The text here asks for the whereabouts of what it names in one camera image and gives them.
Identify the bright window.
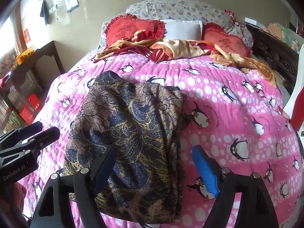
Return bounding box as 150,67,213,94
0,17,15,58

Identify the red heart pillow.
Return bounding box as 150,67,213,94
202,23,250,57
105,13,165,47

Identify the red heart pillow left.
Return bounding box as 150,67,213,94
105,13,165,47

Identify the floral white quilt pillow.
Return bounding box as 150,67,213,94
98,0,254,51

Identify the left hand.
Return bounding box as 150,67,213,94
1,182,27,213

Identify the red gift bag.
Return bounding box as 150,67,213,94
28,93,43,113
20,105,35,125

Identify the red gold satin blanket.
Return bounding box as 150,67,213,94
92,30,277,88

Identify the dark cloth hanging on wall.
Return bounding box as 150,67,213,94
40,0,49,25

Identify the red gift bag front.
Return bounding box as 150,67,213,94
20,105,35,125

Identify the white plain pillow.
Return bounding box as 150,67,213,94
161,20,203,41

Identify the dark floral patterned garment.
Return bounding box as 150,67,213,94
64,71,188,224

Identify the white chair with red cloth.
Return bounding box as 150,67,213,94
283,45,303,139

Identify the red heart pillow right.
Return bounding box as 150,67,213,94
202,23,250,57

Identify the red gift bag rear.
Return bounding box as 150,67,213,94
28,93,43,113

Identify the dark carved wooden headboard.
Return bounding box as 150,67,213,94
246,23,299,94

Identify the pink penguin blanket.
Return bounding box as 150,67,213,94
21,51,302,227

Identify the yellow plastic basket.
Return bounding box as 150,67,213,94
16,46,36,65

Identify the dark wooden side table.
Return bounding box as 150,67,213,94
1,41,66,115

